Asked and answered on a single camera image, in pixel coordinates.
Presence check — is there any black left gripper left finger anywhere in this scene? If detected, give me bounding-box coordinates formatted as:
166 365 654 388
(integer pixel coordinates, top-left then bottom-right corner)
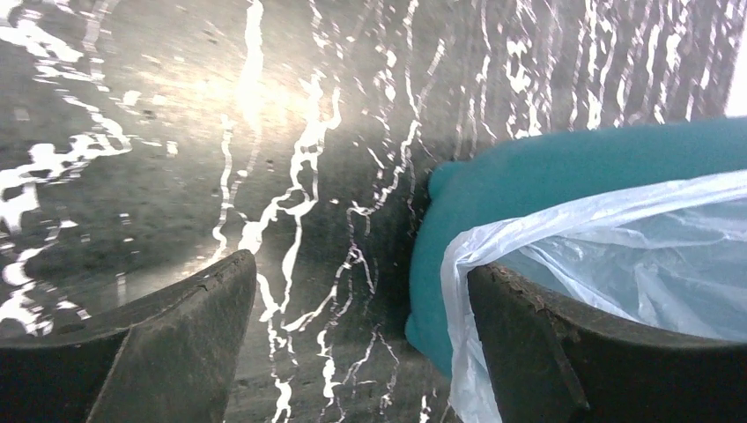
1 250 257 422

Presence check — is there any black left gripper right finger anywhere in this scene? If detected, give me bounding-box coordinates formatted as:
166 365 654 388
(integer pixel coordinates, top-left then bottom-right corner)
468 264 746 422

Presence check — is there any teal plastic trash bin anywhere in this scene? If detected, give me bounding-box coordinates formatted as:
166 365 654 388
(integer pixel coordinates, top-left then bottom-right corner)
405 117 746 375

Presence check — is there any translucent blue plastic bag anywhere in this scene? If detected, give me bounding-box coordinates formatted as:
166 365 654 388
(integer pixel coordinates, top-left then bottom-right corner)
441 171 746 422

